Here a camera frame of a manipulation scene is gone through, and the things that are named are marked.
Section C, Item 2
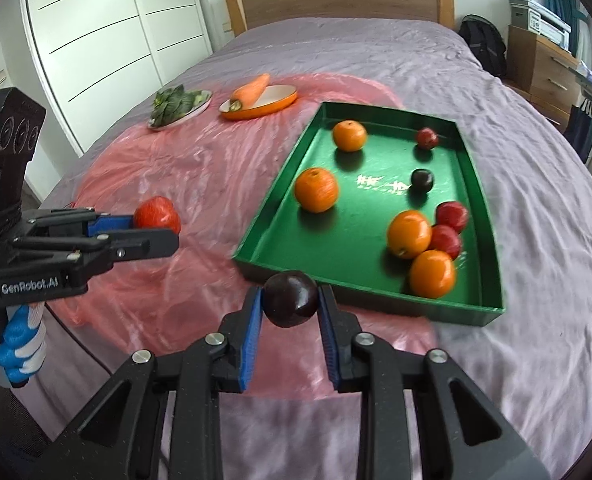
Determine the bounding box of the white wardrobe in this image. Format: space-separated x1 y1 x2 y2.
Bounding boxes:
21 0 212 156

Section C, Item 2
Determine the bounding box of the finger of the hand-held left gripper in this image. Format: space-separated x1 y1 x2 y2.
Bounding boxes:
0 227 181 309
23 207 137 239

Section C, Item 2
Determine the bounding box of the dark blue bag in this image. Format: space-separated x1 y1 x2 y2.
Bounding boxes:
563 100 592 163

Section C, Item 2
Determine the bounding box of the black backpack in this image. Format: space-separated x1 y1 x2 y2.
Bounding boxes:
458 14 507 78

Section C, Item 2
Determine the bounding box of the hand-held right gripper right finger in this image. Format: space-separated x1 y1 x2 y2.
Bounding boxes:
317 285 552 480

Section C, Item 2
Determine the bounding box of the wooden headboard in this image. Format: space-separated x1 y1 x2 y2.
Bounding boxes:
224 0 455 38

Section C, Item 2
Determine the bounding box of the person's left hand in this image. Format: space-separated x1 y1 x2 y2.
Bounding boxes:
0 305 48 388

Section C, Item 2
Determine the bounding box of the green rectangular tray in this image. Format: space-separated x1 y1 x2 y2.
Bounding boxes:
232 101 505 328

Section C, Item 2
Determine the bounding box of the orange rimmed white plate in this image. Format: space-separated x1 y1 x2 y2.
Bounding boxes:
219 85 298 121

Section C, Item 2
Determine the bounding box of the dark purple plum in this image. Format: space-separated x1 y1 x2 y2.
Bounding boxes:
410 169 435 194
262 270 320 329

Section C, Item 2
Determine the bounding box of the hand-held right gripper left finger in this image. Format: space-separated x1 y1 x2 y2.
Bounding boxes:
46 287 264 480

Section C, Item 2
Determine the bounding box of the wooden dresser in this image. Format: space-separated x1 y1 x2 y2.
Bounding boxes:
506 25 584 121

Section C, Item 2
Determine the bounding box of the orange carrot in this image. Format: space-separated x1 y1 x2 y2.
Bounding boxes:
228 73 271 112

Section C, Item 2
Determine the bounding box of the bok choy on plate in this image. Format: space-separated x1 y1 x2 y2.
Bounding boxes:
147 90 213 131

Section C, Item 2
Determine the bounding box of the pink plastic sheet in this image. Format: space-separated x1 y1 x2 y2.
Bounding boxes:
41 72 437 401

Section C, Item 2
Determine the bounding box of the dark mesh chair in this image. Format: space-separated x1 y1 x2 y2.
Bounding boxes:
0 385 72 461

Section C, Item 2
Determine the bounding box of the grey white printer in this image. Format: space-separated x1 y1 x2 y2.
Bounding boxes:
508 0 572 51

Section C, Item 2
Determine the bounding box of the orange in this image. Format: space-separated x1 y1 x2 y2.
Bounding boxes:
332 120 368 153
387 210 433 260
409 249 457 299
294 167 339 213

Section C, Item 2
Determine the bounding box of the green bok choy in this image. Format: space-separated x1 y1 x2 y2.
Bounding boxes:
150 85 204 126

